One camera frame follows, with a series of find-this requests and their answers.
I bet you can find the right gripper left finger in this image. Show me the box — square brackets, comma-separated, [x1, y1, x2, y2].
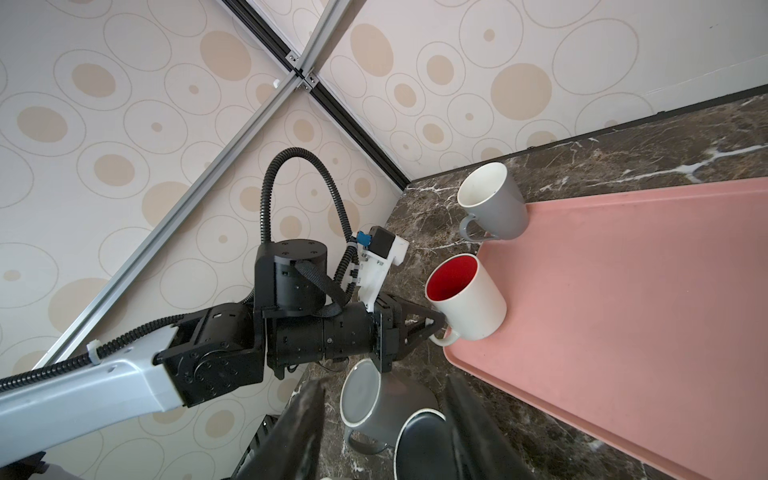
[233, 380, 325, 479]

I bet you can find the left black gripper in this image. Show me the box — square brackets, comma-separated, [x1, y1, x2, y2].
[266, 295, 446, 378]

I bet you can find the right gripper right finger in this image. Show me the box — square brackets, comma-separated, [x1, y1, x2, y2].
[444, 375, 534, 479]

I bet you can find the white mug red inside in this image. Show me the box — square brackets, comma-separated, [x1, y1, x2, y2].
[425, 253, 508, 347]

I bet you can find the light grey mug white inside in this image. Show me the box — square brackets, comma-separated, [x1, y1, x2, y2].
[456, 162, 529, 243]

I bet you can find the pink rectangular tray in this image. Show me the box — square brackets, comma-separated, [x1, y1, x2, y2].
[444, 178, 767, 479]

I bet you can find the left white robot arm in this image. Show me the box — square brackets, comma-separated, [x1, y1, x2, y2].
[1, 239, 445, 465]

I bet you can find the black upside-down mug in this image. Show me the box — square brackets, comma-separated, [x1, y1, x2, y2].
[393, 408, 459, 480]

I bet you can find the dark grey upside-down mug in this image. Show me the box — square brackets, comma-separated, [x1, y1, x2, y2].
[340, 359, 438, 455]

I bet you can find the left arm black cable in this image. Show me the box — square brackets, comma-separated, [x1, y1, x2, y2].
[0, 146, 361, 394]

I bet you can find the silver rail left wall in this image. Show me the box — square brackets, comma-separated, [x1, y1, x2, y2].
[37, 0, 354, 367]

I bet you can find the black frame post left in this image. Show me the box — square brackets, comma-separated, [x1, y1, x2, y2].
[223, 0, 410, 191]

